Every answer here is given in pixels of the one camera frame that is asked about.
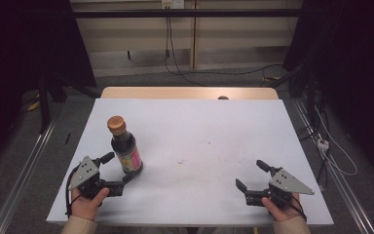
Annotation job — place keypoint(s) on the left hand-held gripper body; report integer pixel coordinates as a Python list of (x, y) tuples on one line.
[(89, 182)]

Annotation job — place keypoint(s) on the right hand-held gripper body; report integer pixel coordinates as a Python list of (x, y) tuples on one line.
[(285, 185)]

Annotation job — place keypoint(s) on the dark sauce bottle orange cap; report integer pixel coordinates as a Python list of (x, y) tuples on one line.
[(126, 149)]

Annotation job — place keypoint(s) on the person's left hand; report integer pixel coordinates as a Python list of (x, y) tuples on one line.
[(86, 206)]

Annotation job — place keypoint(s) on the person's right hand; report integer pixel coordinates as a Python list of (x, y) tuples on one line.
[(284, 213)]

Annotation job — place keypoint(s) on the small black stick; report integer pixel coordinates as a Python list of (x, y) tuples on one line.
[(67, 138)]

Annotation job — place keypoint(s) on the white power strip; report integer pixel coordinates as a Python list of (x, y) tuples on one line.
[(322, 144)]

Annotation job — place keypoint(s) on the light wooden table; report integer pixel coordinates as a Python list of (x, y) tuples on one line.
[(142, 92)]

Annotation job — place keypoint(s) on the black metal stand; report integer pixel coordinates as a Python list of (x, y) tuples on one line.
[(44, 107), (311, 97)]

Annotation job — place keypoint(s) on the yellow floor object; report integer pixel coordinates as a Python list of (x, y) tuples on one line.
[(34, 105)]

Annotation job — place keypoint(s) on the dark curtain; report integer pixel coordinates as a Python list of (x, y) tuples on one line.
[(363, 65), (19, 48)]

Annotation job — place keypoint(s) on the black horizontal bar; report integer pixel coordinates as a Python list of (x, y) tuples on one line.
[(126, 13)]

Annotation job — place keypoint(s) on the aluminium floor rail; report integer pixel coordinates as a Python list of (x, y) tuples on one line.
[(19, 185), (347, 195)]

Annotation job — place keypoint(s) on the white wall socket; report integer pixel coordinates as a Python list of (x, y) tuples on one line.
[(172, 3)]

